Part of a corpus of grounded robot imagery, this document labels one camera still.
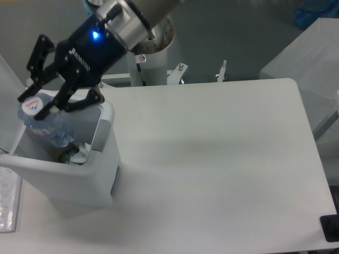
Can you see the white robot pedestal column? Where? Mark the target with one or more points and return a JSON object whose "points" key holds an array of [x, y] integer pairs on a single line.
{"points": [[150, 55]]}

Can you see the clear plastic water bottle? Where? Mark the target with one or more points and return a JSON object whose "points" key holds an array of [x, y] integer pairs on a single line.
{"points": [[54, 128]]}

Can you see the blue object in background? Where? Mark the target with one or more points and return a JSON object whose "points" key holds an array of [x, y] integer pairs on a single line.
{"points": [[308, 12]]}

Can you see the green trash inside can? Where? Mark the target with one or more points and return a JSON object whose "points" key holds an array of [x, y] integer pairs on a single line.
{"points": [[64, 157]]}

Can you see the laminated paper sheet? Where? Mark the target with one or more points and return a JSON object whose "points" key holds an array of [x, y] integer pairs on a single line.
{"points": [[10, 197]]}

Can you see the white covered side table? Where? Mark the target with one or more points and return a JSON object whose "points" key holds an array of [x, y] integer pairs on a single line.
{"points": [[311, 60]]}

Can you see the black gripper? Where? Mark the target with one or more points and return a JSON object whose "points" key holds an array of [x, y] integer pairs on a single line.
{"points": [[80, 60]]}

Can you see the white pedestal base bracket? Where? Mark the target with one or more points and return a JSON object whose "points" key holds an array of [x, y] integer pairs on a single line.
{"points": [[173, 77]]}

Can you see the black device at table edge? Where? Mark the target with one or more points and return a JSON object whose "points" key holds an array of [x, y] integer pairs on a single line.
{"points": [[329, 225]]}

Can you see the white trash can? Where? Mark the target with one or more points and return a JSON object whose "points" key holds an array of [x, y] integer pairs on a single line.
{"points": [[38, 161]]}

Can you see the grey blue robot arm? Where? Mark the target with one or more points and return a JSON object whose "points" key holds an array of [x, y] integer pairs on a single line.
{"points": [[129, 21]]}

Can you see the metal clamp bolt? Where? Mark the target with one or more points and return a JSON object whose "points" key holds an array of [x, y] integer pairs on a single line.
{"points": [[221, 76]]}

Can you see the clear plastic bag trash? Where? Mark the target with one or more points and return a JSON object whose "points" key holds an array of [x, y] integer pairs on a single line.
{"points": [[79, 153]]}

